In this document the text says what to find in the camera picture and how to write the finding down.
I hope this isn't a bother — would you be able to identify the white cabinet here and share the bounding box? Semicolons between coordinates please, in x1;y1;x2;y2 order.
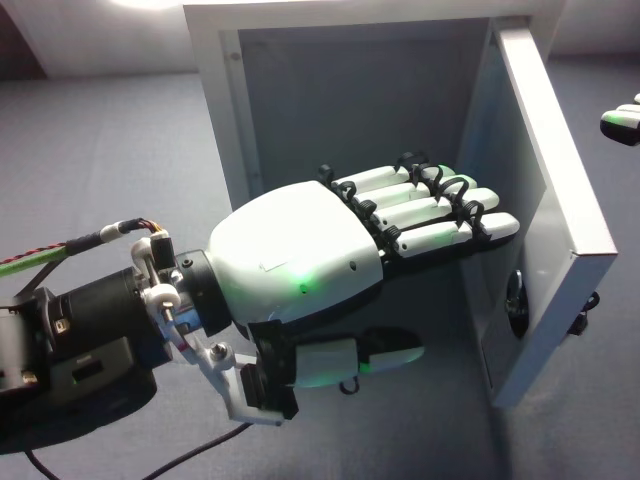
182;3;532;281

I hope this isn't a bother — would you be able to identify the metal door lock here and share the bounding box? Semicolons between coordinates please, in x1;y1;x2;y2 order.
503;269;531;342

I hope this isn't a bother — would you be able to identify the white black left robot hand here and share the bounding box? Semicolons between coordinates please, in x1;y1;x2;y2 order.
205;151;520;419

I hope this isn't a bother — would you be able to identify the green red braided cable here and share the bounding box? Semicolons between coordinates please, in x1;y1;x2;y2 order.
0;218;169;282

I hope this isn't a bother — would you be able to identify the grey table cloth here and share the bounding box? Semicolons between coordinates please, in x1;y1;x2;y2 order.
0;49;640;480

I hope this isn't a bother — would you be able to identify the white cabinet door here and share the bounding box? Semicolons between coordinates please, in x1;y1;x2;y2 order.
457;27;620;410

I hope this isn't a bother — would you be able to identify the thin black cable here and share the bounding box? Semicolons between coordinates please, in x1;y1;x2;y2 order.
23;421;252;480

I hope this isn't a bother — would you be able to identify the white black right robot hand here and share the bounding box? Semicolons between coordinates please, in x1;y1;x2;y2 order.
598;92;640;148

